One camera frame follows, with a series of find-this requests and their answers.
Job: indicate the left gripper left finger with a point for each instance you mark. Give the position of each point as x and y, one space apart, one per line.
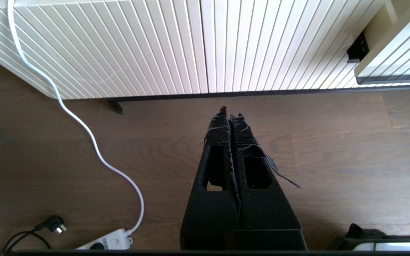
212 213

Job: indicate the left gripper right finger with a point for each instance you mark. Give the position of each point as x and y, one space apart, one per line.
265 213

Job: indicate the cream fluted drawer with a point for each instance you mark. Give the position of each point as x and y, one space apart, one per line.
397 53

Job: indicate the dark robot base chassis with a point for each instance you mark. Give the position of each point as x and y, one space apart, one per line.
368 236

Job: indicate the white ribbed cabinet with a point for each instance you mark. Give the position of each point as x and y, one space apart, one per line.
155 46

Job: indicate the white power strip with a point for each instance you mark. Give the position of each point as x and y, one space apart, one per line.
114 241

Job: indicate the cream fluted cabinet door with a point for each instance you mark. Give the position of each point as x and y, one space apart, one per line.
279 42

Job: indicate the cream fluted rounded-corner panel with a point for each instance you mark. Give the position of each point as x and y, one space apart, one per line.
84 46

